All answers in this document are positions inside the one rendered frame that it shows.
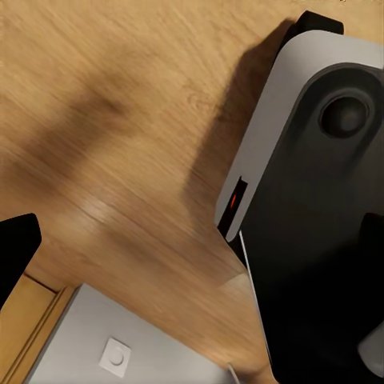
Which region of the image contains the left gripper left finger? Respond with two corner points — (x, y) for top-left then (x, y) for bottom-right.
(0, 213), (42, 309)

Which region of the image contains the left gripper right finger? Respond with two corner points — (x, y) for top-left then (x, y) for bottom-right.
(358, 212), (384, 277)

